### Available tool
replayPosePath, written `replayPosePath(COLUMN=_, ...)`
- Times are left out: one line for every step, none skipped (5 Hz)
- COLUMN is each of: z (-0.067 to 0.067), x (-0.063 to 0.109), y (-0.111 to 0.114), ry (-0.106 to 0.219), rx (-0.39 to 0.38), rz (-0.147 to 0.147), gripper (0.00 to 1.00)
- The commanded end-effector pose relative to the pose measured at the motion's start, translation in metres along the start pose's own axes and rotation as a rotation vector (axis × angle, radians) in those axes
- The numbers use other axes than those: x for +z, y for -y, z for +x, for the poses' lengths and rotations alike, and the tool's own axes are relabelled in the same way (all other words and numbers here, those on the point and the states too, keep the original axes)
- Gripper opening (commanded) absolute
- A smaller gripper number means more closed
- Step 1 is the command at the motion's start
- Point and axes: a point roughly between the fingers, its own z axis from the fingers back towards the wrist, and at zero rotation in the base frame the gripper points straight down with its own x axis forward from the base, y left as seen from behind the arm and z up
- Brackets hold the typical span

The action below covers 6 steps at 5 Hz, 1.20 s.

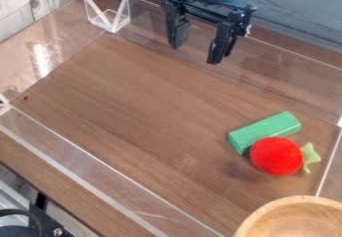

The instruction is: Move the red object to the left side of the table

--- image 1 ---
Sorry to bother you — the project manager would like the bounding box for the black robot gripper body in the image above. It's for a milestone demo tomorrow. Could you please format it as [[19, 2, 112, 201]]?
[[163, 0, 256, 36]]

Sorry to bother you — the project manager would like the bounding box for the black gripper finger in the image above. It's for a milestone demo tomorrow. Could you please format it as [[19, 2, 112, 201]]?
[[207, 22, 236, 65], [165, 1, 190, 49]]

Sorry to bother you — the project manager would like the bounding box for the red plush strawberry toy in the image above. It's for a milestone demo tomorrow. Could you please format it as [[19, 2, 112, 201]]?
[[250, 137, 322, 176]]

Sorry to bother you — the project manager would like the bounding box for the green rectangular block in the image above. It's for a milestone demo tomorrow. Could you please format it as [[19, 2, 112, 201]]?
[[227, 111, 302, 155]]

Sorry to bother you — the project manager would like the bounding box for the wooden bowl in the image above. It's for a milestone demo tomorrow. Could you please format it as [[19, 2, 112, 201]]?
[[234, 196, 342, 237]]

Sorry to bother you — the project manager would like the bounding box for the black metal bracket with cable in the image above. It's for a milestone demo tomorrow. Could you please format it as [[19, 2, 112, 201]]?
[[0, 193, 75, 237]]

